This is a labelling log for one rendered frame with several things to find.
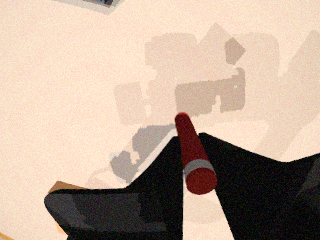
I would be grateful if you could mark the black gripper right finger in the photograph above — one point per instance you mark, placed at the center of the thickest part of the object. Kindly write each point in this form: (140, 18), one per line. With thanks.
(256, 192)

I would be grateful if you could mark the red peg with grey band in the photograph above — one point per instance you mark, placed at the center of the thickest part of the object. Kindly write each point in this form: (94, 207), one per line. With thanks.
(200, 177)

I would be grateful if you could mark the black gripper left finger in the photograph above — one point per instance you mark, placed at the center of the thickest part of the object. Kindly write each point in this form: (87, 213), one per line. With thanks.
(152, 205)

